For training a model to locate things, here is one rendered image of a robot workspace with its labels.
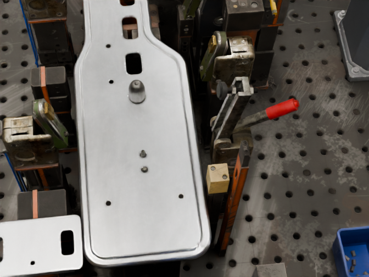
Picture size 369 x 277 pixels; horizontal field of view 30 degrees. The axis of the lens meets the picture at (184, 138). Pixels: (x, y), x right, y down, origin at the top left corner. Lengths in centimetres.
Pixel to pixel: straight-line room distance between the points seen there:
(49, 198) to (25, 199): 4
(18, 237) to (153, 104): 35
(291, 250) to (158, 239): 42
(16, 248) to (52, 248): 6
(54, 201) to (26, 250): 11
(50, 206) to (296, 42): 83
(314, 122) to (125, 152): 58
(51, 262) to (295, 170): 66
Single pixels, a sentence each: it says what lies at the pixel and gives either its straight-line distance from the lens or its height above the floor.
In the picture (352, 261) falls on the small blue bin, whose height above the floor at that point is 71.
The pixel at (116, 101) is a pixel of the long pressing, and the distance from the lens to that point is 133.
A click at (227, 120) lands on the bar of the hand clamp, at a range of 115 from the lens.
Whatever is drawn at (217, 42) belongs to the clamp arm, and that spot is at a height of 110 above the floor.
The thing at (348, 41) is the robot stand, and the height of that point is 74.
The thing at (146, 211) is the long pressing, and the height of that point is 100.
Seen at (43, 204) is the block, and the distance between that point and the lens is 127.
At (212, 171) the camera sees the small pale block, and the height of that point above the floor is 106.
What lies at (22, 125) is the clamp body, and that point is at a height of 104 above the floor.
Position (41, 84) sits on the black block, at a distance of 138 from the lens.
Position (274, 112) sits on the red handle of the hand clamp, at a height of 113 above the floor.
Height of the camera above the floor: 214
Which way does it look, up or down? 63 degrees down
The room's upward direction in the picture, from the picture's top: 4 degrees clockwise
